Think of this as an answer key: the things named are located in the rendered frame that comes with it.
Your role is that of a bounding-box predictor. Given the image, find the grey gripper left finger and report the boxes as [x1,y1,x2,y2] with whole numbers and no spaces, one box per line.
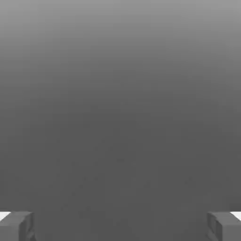
[0,210,36,241]

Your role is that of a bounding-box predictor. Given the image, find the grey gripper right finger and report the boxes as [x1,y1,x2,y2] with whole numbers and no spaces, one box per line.
[206,211,241,241]

